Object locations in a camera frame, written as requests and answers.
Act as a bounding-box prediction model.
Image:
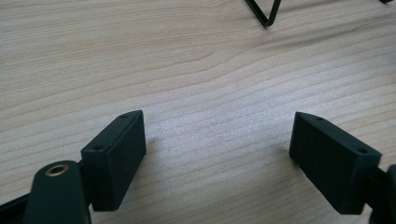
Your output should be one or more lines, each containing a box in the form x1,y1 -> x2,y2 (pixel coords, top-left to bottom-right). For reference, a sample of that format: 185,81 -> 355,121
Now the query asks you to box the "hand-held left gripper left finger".
80,109 -> 148,213

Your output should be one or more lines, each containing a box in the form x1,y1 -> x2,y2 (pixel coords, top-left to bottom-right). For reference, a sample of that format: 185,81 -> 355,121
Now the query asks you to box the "black metal wire stand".
245,0 -> 283,29

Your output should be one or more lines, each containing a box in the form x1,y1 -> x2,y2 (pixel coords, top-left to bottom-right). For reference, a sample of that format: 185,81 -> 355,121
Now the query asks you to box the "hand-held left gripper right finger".
288,111 -> 383,216

